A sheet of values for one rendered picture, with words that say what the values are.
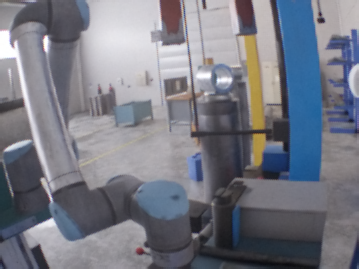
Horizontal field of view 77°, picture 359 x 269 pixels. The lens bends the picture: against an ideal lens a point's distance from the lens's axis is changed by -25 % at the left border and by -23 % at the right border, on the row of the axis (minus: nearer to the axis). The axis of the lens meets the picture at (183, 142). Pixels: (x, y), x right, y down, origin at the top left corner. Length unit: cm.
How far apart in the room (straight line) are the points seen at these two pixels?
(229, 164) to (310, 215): 63
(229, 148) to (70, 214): 98
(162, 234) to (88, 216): 15
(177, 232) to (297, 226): 52
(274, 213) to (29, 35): 90
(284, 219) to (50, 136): 73
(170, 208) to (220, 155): 91
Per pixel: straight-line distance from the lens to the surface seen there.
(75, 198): 54
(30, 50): 70
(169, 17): 135
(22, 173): 111
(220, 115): 132
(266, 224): 95
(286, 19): 123
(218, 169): 139
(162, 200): 48
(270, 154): 149
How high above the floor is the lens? 163
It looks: 14 degrees down
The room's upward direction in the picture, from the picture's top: 6 degrees counter-clockwise
